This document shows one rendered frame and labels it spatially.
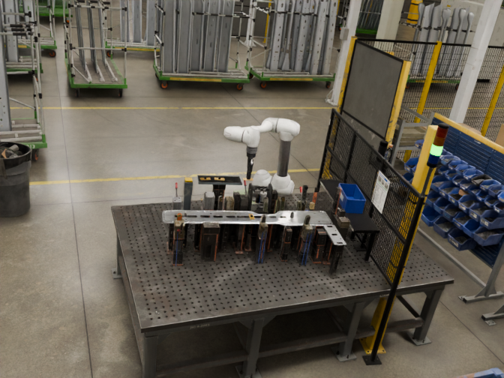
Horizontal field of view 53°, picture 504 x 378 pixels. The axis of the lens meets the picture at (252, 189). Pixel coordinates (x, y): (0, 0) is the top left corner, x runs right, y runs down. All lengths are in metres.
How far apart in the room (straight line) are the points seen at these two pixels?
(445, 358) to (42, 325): 3.38
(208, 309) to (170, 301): 0.27
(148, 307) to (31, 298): 1.55
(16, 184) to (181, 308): 2.85
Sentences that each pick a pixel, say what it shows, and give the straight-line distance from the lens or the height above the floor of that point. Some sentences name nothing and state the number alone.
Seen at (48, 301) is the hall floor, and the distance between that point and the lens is 4.81.
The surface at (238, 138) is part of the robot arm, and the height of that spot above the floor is 1.59.
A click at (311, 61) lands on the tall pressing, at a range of 11.97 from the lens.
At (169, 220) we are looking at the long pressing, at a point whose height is 1.00.
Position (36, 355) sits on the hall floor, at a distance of 4.34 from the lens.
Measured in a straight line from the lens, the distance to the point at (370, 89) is 6.50.
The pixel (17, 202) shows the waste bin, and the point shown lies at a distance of 5.96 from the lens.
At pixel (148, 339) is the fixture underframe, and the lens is 3.57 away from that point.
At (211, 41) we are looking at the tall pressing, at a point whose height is 0.92.
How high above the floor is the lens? 3.03
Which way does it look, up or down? 27 degrees down
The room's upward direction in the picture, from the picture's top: 8 degrees clockwise
